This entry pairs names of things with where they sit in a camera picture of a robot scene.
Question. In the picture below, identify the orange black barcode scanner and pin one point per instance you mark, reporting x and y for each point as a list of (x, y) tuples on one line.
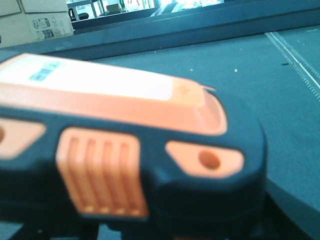
[(151, 155)]

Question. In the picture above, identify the black foam table edge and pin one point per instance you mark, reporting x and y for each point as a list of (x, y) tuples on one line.
[(233, 19)]

